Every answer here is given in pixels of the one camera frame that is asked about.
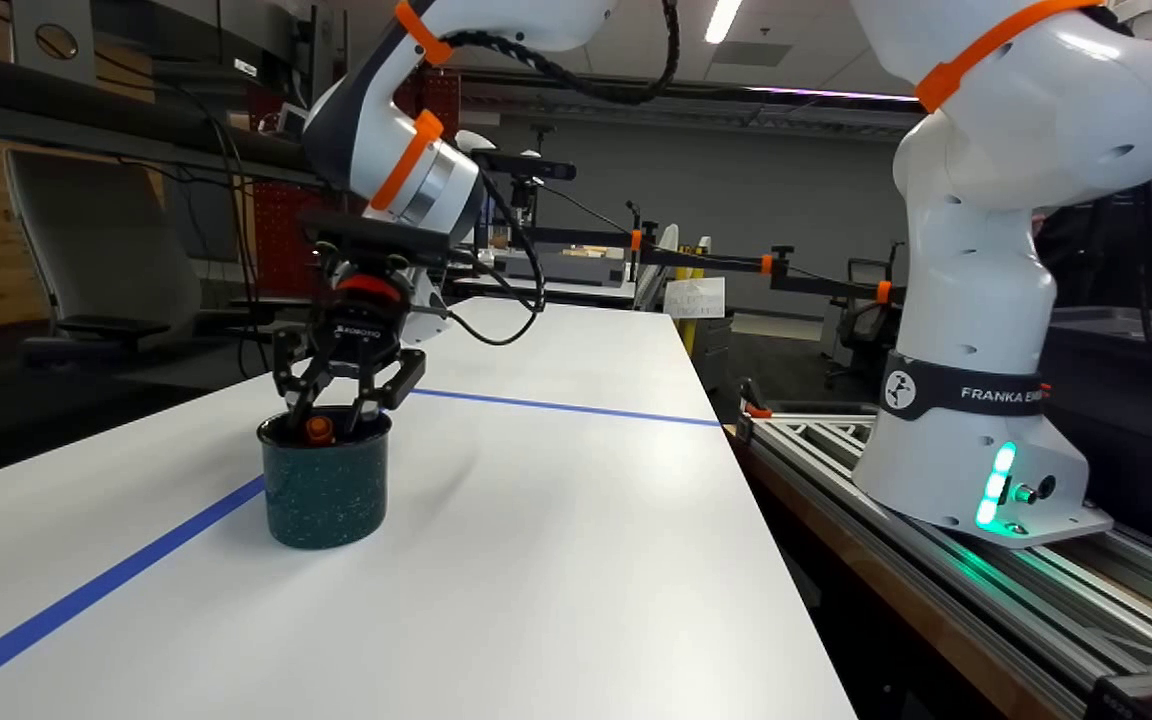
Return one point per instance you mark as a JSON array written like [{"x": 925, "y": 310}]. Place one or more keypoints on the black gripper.
[{"x": 381, "y": 298}]

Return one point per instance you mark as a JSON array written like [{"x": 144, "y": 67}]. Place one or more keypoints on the red capped white marker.
[{"x": 321, "y": 430}]

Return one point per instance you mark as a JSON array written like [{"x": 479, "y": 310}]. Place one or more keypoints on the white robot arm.
[{"x": 1026, "y": 107}]

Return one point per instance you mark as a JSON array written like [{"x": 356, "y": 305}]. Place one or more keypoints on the aluminium rail robot base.
[{"x": 1052, "y": 630}]

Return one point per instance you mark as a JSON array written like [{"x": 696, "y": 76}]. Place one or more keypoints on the dark blue enamel mug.
[{"x": 324, "y": 493}]

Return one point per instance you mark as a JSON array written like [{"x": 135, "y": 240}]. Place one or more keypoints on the blue tape strip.
[{"x": 124, "y": 570}]

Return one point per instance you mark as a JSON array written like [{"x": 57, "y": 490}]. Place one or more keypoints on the black camera on boom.
[{"x": 527, "y": 167}]

